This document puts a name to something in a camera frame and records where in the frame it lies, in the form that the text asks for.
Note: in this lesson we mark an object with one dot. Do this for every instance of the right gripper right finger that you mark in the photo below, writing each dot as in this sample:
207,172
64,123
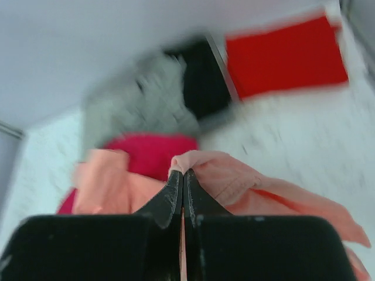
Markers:
208,233

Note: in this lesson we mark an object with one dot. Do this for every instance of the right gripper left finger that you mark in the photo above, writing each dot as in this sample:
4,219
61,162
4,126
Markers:
158,231

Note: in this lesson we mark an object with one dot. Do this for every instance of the magenta t shirt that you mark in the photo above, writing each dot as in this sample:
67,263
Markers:
125,174

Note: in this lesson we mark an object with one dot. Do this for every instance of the salmon pink t shirt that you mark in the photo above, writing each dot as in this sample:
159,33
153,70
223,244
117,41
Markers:
241,190

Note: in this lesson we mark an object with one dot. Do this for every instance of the black t shirt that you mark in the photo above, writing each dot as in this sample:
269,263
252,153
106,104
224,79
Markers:
204,89

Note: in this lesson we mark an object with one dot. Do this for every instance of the grey t shirt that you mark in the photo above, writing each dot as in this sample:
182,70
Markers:
149,98

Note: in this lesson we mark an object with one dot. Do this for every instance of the folded red t shirt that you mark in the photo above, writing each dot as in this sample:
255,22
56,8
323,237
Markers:
303,55

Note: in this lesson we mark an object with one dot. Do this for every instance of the folded white t shirt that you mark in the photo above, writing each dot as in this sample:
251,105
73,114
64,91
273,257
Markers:
333,14

